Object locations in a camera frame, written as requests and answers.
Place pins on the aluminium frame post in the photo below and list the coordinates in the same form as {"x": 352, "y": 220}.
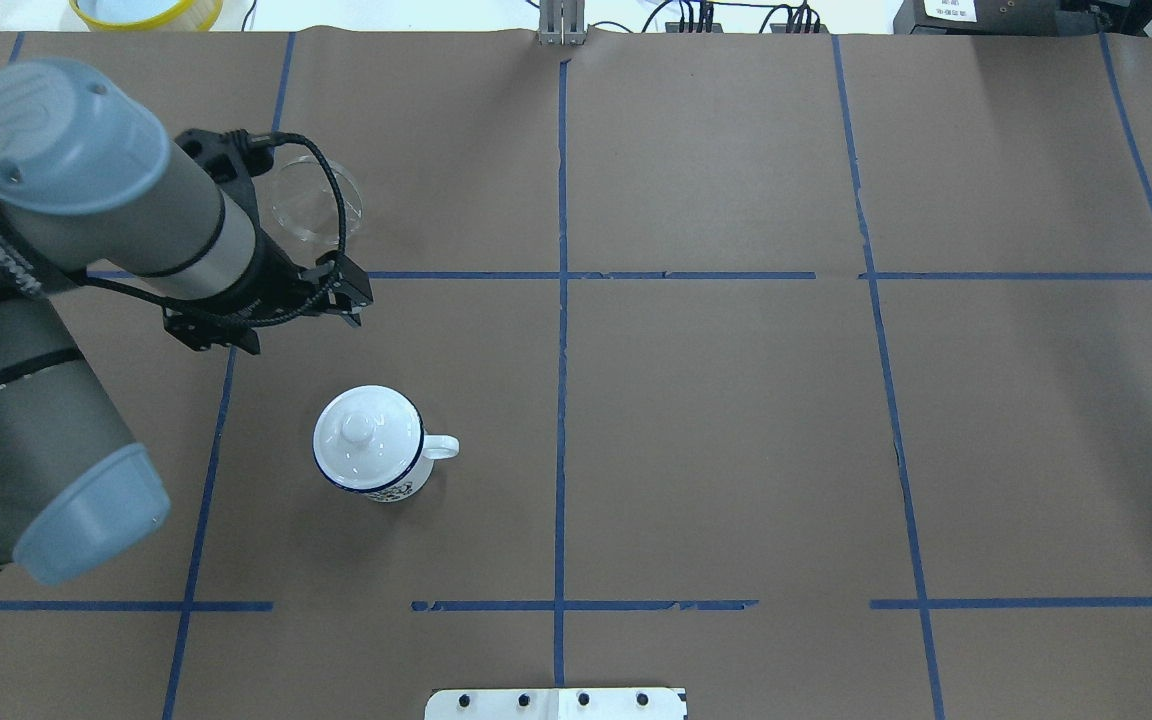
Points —
{"x": 561, "y": 22}

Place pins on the yellow rimmed bowl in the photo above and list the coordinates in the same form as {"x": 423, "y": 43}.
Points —
{"x": 148, "y": 16}

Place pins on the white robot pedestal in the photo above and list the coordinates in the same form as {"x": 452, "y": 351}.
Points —
{"x": 558, "y": 703}

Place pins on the black cable connector block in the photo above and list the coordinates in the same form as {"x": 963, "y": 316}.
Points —
{"x": 693, "y": 18}

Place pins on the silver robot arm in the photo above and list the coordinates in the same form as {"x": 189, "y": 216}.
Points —
{"x": 94, "y": 193}

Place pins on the clear plastic funnel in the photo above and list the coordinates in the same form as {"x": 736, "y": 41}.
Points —
{"x": 304, "y": 204}

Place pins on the white ceramic lid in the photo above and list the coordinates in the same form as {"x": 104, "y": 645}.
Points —
{"x": 368, "y": 435}

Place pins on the black computer tower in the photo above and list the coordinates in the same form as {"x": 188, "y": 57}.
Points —
{"x": 1022, "y": 18}

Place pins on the white enamel mug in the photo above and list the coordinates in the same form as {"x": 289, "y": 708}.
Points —
{"x": 386, "y": 470}

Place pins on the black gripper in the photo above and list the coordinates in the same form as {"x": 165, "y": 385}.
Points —
{"x": 278, "y": 287}

